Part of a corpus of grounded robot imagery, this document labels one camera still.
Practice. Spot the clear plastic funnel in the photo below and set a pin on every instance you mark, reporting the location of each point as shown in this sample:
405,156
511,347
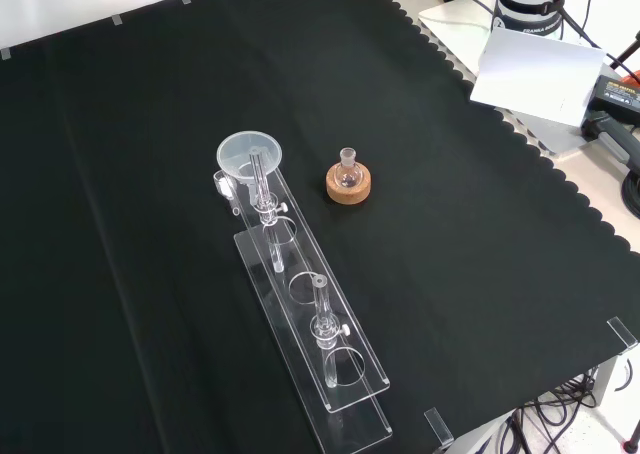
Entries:
235,149

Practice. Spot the transparent acrylic funnel stand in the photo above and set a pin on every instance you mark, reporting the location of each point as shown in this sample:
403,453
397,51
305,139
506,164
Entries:
370,369

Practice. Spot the small round-bottom glass flask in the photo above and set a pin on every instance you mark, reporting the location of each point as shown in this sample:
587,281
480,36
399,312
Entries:
348,174

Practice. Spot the black bench cloth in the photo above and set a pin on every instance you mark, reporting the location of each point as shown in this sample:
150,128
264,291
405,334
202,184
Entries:
450,224

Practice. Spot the pale board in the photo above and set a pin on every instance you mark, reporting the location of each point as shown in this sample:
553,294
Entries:
450,19

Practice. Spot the clear plastic edge clip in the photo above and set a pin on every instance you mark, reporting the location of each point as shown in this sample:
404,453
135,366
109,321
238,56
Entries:
622,335
439,428

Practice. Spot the white card sheet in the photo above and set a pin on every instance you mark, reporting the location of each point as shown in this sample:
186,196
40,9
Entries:
540,74

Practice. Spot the grey black plug block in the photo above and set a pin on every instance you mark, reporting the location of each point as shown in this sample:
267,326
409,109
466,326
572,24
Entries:
612,139

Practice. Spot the black power adapter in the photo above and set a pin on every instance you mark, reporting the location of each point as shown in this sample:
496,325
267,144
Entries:
617,96

